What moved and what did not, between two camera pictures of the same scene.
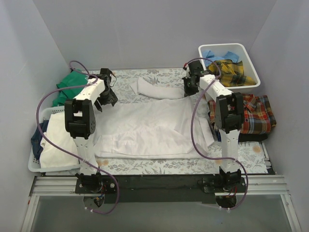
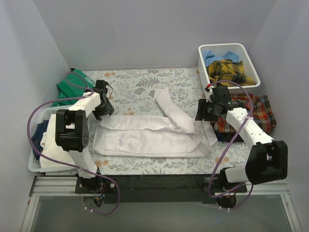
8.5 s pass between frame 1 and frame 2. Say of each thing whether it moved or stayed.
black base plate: stayed
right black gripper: moved
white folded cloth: stayed
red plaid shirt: stayed
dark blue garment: stayed
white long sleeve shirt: moved
